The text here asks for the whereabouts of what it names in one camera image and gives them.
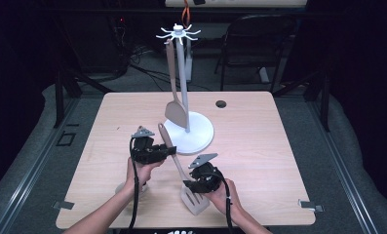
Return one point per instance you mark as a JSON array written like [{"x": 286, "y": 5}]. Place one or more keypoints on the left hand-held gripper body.
[{"x": 145, "y": 151}]

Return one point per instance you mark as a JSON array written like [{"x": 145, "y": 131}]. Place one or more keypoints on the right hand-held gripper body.
[{"x": 209, "y": 177}]

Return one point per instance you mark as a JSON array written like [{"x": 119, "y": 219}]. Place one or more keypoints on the beige slotted spatula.
[{"x": 173, "y": 156}]

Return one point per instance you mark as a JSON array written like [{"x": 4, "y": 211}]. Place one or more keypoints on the white utensil rack stand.
[{"x": 194, "y": 136}]

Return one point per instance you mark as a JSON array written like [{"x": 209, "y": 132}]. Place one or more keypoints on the beige solid spatula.
[{"x": 176, "y": 113}]

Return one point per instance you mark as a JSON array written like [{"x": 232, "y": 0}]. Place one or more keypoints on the person's left hand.
[{"x": 144, "y": 174}]

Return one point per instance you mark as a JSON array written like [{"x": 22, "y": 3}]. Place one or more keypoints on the person's right hand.
[{"x": 225, "y": 198}]

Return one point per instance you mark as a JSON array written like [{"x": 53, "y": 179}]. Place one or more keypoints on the white table leg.
[
  {"x": 189, "y": 65},
  {"x": 263, "y": 75}
]

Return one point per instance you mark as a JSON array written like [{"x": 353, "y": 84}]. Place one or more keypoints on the black metal stand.
[
  {"x": 324, "y": 104},
  {"x": 59, "y": 97}
]

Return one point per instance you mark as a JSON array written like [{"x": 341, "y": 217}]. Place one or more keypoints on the black folding chair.
[{"x": 256, "y": 39}]

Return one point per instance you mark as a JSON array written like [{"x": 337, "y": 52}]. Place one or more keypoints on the white table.
[{"x": 239, "y": 3}]

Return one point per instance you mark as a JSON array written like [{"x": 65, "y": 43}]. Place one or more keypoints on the metal table bracket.
[
  {"x": 62, "y": 205},
  {"x": 311, "y": 205}
]

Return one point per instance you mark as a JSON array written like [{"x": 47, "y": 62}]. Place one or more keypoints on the metal floor rail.
[
  {"x": 343, "y": 175},
  {"x": 25, "y": 182}
]

